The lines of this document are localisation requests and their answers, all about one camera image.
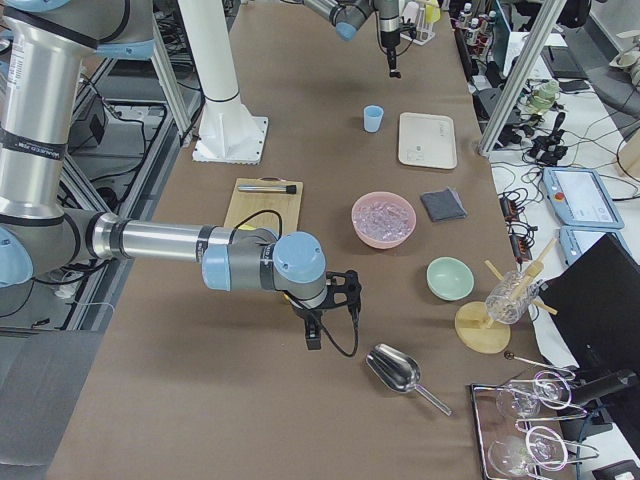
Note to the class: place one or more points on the clear ice cubes pile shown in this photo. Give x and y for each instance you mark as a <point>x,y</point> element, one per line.
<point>382,220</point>

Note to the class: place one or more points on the clear textured glass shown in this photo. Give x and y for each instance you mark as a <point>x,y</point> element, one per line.
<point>503,305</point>

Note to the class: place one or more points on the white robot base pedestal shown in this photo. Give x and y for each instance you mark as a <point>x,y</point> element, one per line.
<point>228,132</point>

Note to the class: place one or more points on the cream rabbit serving tray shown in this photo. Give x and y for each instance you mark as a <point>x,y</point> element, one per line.
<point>427,140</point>

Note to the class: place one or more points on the long bar spoon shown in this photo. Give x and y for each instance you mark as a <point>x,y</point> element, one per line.
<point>568,370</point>

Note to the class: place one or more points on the metal ice scoop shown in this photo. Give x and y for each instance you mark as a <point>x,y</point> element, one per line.
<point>401,373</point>

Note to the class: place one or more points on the pink bowl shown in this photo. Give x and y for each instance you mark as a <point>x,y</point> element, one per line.
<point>386,196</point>

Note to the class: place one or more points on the yellow green plastic cup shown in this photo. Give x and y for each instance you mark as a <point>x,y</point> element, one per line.
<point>432,11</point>

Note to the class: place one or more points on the wooden cutting board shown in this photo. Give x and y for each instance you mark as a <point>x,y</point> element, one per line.
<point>243,204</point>

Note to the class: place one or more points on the white wire cup rack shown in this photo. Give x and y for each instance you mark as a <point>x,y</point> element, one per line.
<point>422,32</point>

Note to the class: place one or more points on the wooden glass drying stand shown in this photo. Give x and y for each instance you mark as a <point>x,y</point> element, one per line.
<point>477,330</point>

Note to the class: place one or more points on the light blue plastic cup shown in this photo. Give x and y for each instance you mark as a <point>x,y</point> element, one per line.
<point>372,118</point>

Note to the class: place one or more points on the grey folded cloth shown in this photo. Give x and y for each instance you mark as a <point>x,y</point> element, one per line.
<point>443,205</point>

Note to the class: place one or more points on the black monitor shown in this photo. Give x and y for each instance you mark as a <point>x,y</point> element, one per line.
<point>597,303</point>

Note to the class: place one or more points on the pink plastic cup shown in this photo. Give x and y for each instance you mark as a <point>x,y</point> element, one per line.
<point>410,12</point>

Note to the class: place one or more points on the mint green bowl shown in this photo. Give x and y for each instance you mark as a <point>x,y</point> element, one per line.
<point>449,279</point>

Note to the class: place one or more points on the blue teach pendant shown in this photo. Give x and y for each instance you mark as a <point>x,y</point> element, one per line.
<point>575,240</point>
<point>579,197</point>

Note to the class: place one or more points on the metal wine glass rack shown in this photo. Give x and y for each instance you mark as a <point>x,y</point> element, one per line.
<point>551,452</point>

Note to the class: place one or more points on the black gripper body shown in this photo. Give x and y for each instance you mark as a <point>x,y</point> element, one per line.
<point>388,40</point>
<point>306,316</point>

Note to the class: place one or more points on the aluminium frame post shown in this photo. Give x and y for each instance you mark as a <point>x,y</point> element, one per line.
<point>546,19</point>

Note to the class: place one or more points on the wine glass lower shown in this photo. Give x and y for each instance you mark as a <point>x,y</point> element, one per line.
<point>510,456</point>

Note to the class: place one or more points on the wine glass upper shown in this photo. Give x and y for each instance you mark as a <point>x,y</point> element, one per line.
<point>517,400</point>

